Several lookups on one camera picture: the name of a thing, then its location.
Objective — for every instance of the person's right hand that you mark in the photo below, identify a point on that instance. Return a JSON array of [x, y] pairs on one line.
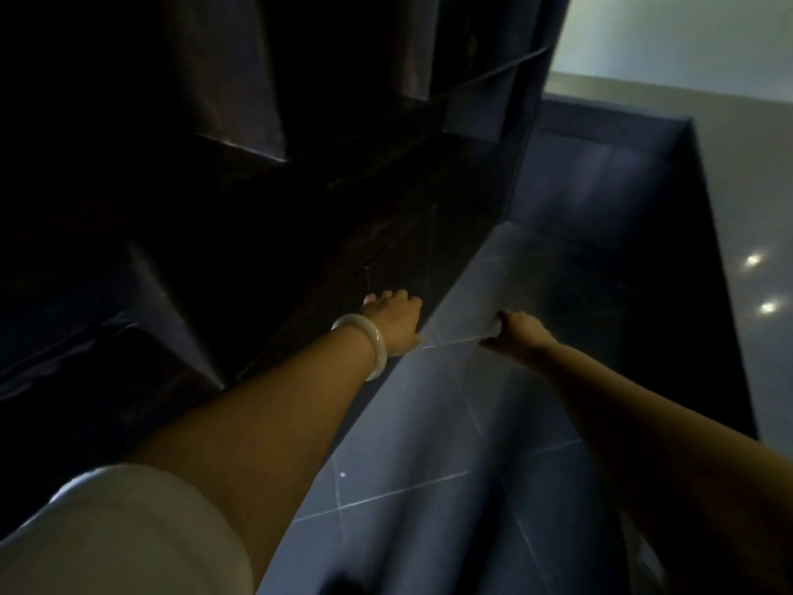
[[520, 340]]

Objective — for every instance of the person's left hand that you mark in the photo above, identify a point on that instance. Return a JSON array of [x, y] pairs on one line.
[[396, 325]]

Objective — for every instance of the person's right fingers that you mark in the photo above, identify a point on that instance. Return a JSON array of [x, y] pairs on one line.
[[503, 322]]

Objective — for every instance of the person's left fingers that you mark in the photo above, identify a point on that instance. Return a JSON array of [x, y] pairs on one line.
[[396, 297]]

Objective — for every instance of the person's right forearm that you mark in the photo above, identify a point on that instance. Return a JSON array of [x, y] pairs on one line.
[[669, 464]]

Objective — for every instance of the person's left forearm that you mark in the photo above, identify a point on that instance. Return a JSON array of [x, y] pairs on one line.
[[272, 427]]

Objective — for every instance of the dark wooden cabinet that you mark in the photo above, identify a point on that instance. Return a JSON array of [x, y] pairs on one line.
[[248, 179]]

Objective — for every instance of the white shirt sleeve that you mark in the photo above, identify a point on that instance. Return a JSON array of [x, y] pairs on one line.
[[124, 532]]

